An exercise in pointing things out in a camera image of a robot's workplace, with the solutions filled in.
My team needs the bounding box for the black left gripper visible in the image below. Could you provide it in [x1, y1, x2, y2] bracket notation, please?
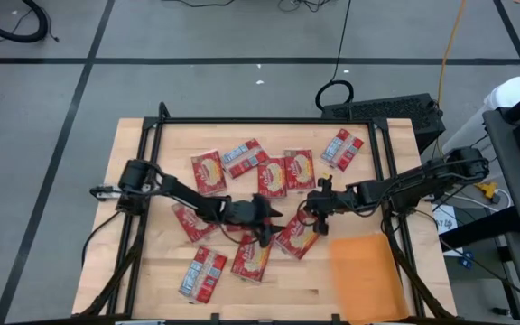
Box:
[223, 193, 286, 248]

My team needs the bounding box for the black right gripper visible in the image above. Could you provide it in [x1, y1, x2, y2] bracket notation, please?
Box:
[304, 174, 360, 237]

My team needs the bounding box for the red popcorn bag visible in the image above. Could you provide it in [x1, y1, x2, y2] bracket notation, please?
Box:
[177, 246, 228, 304]
[256, 156, 288, 200]
[272, 210, 322, 262]
[190, 149, 228, 197]
[283, 148, 318, 193]
[171, 202, 220, 244]
[220, 137, 270, 180]
[230, 230, 274, 284]
[320, 128, 365, 172]

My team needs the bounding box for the orange plastic basket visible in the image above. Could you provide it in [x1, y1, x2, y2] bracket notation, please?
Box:
[330, 232, 411, 325]

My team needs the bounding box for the black computer case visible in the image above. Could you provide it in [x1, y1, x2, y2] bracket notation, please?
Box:
[320, 93, 447, 154]

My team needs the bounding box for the white paper sheet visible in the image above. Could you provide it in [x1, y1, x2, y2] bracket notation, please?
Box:
[431, 205, 459, 236]

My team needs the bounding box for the yellow plug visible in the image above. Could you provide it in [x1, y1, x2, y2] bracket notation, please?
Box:
[474, 180, 501, 204]

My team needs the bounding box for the white bin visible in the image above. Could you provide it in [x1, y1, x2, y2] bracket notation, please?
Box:
[440, 75, 520, 157]

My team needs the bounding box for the black aluminium table frame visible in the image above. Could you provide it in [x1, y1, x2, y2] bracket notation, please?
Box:
[72, 101, 458, 325]

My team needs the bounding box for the black cable with loop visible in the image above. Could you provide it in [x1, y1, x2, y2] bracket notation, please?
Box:
[314, 0, 356, 112]

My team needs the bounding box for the white cable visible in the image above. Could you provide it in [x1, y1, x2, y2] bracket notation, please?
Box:
[444, 187, 513, 213]

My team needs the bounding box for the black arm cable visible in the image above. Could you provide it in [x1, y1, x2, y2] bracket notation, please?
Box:
[80, 209, 124, 268]

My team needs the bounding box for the yellow cable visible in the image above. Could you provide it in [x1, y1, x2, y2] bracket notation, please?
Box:
[435, 0, 469, 154]

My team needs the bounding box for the thick black hose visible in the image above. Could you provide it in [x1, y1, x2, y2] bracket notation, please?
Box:
[0, 0, 49, 44]

